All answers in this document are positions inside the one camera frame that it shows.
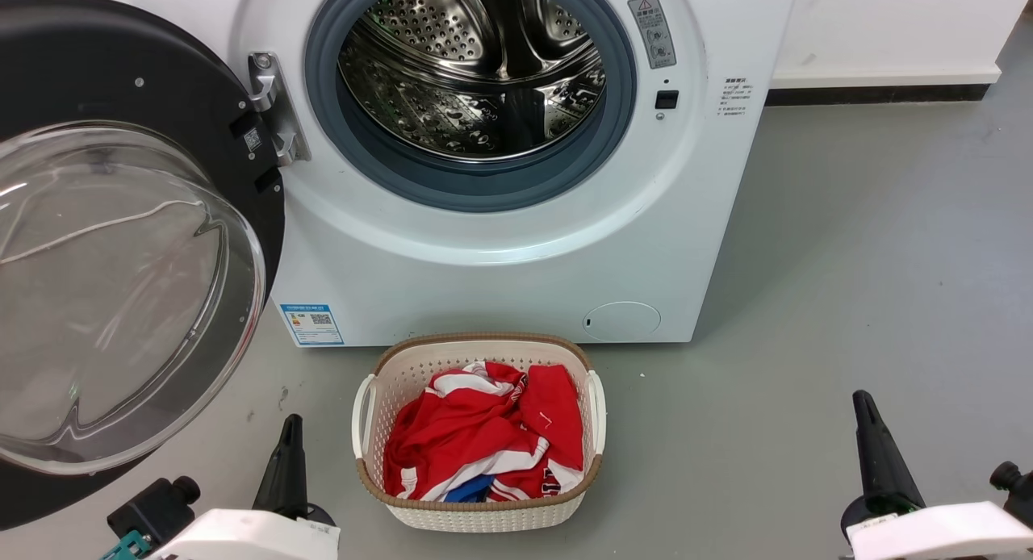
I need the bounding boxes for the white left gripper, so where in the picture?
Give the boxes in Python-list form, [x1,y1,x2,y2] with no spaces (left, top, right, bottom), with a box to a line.
[149,414,340,560]

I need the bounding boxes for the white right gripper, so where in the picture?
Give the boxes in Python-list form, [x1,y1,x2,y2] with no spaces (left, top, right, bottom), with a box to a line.
[841,390,1033,560]

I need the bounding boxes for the black round washer door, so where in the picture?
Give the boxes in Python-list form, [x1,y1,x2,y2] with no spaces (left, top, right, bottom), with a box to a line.
[0,0,287,533]

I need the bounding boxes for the white front-load washing machine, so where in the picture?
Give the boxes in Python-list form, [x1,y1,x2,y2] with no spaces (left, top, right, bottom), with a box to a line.
[121,0,800,347]

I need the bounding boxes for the metal door hinge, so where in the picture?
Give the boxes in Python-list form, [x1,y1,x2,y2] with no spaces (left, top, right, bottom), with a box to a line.
[246,52,312,167]

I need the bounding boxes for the blue energy label sticker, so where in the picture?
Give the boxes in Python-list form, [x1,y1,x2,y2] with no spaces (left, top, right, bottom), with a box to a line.
[280,303,345,347]

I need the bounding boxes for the blue cloth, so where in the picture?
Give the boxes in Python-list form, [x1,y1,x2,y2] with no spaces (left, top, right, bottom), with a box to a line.
[442,475,495,503]

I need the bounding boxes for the beige plastic laundry basket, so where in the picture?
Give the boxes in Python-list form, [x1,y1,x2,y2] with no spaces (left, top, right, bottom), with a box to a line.
[351,332,607,533]

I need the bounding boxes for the red and white clothing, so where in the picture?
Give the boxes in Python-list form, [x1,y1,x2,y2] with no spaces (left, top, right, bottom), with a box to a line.
[383,361,584,503]

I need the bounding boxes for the round filter cover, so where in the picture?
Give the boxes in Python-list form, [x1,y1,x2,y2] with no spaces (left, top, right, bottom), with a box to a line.
[583,302,662,342]

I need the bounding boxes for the black baseboard strip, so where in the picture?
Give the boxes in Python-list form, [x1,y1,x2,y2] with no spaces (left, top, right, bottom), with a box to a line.
[765,84,989,107]

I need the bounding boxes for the steel washer drum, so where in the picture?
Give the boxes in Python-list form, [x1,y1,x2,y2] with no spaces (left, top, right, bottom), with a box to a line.
[339,0,606,161]

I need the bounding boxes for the grey warning sticker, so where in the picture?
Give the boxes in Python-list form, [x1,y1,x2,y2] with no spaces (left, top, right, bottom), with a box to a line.
[628,0,677,70]

